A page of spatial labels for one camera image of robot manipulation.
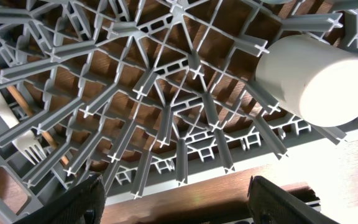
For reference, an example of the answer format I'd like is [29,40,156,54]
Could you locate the white plastic fork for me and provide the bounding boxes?
[0,92,46,165]

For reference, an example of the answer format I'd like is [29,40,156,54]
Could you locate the cream white cup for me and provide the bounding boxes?
[255,35,358,127]

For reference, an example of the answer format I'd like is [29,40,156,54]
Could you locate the grey dishwasher rack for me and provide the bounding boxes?
[0,1,358,223]

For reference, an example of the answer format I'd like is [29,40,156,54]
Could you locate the wooden chopstick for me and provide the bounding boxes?
[0,42,71,167]

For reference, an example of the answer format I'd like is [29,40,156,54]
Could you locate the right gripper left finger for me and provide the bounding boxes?
[15,174,106,224]

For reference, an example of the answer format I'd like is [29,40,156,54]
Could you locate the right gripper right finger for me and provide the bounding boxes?
[248,175,337,224]

